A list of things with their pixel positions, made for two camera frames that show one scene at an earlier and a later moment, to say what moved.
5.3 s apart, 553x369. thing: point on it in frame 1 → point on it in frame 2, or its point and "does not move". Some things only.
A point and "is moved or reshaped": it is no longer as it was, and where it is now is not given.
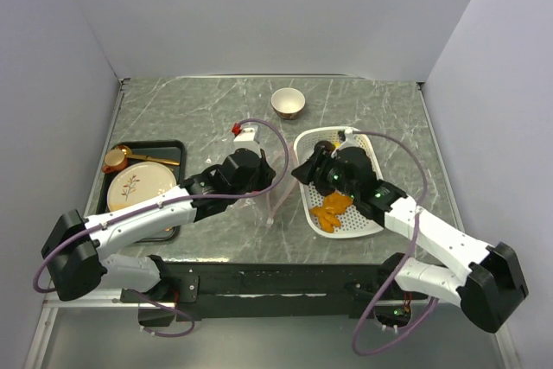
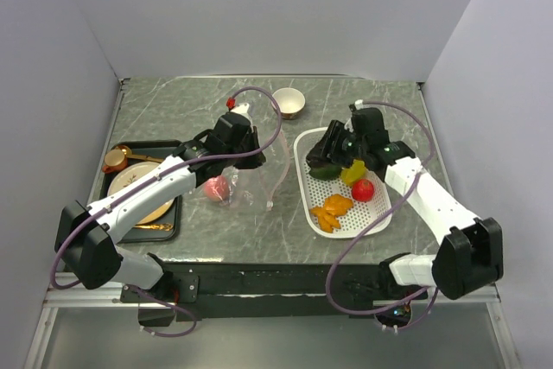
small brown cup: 115,160 does not move
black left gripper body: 258,182 → 232,162
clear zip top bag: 281,157 is moved or reshaped
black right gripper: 306,172 → 334,132
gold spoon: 129,154 does not move
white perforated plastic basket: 353,223 does not move
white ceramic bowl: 288,103 does not move
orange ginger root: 333,205 does not move
